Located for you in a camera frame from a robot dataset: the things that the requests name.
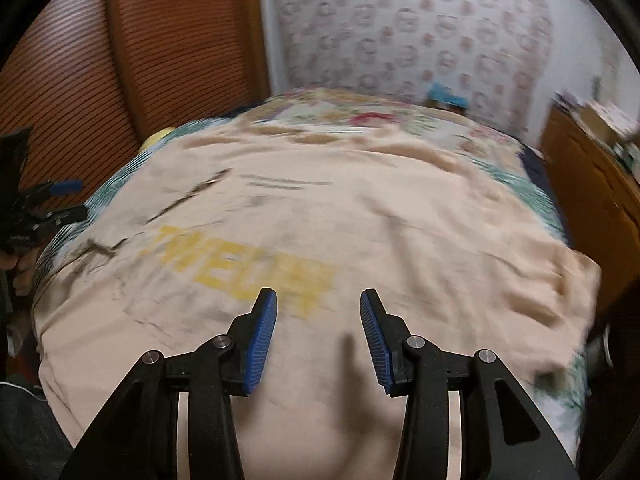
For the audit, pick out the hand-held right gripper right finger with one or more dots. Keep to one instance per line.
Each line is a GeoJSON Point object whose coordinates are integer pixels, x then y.
{"type": "Point", "coordinates": [376, 340]}

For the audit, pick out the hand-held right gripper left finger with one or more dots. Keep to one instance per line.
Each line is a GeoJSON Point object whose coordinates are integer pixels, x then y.
{"type": "Point", "coordinates": [261, 340]}

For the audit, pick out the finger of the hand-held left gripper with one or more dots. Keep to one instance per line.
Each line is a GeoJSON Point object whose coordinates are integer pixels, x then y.
{"type": "Point", "coordinates": [62, 216]}
{"type": "Point", "coordinates": [64, 188]}

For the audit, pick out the beige printed t-shirt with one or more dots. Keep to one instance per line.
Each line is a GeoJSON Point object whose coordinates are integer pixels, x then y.
{"type": "Point", "coordinates": [350, 220]}

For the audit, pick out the person's left hand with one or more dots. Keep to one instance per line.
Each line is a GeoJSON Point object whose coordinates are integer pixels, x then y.
{"type": "Point", "coordinates": [22, 272]}

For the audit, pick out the yellow soft object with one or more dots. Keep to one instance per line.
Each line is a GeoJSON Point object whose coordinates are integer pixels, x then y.
{"type": "Point", "coordinates": [159, 137]}

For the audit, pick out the wooden louvered wardrobe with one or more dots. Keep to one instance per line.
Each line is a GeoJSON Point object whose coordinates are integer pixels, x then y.
{"type": "Point", "coordinates": [75, 60]}

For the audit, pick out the person's dark clothing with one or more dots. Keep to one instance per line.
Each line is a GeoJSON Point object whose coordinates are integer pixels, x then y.
{"type": "Point", "coordinates": [25, 425]}

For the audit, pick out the green leaf print quilt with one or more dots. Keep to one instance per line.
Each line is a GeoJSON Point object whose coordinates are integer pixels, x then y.
{"type": "Point", "coordinates": [515, 177]}

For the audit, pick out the floral fleece blanket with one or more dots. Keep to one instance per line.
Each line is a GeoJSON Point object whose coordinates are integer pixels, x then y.
{"type": "Point", "coordinates": [360, 110]}

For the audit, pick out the navy bed sheet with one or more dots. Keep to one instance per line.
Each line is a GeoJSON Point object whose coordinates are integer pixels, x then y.
{"type": "Point", "coordinates": [539, 172]}

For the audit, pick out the blue box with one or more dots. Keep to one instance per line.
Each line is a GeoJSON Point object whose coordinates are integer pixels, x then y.
{"type": "Point", "coordinates": [447, 96]}

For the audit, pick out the wooden cabinet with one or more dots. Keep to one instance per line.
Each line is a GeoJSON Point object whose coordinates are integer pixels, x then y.
{"type": "Point", "coordinates": [585, 190]}

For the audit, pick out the cardboard box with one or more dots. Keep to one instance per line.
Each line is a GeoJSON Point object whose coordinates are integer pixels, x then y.
{"type": "Point", "coordinates": [602, 116]}

